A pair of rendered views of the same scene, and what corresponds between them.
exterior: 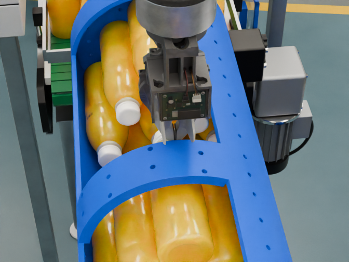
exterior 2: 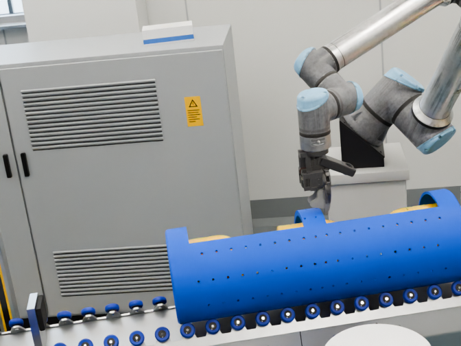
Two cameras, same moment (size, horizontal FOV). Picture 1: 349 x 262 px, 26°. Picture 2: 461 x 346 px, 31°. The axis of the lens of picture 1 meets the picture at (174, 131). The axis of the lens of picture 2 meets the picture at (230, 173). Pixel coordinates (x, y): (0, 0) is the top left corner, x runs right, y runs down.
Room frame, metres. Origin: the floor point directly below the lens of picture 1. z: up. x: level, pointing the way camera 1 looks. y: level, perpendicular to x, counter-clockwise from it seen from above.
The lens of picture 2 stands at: (0.53, -2.32, 2.25)
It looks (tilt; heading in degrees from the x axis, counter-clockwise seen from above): 20 degrees down; 92
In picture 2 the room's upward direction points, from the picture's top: 7 degrees counter-clockwise
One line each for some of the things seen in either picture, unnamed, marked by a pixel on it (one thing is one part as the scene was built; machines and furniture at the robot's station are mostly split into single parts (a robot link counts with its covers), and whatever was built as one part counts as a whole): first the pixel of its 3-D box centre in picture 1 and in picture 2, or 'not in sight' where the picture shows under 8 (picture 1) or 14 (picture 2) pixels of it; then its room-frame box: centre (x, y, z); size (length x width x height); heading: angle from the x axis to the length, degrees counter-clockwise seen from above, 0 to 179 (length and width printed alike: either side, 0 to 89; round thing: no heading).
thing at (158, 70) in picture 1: (177, 63); (315, 167); (0.69, 0.00, 1.37); 0.09 x 0.08 x 0.12; 7
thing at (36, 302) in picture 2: not in sight; (39, 323); (-0.17, -0.11, 1.00); 0.10 x 0.04 x 0.15; 97
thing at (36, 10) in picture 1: (39, 25); not in sight; (1.35, 0.30, 0.94); 0.03 x 0.02 x 0.08; 7
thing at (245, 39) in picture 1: (242, 58); not in sight; (1.22, -0.14, 0.95); 0.10 x 0.07 x 0.10; 97
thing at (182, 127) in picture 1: (188, 124); (320, 203); (0.70, -0.02, 1.27); 0.06 x 0.03 x 0.09; 7
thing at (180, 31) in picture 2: not in sight; (168, 33); (0.15, 1.74, 1.48); 0.24 x 0.12 x 0.08; 4
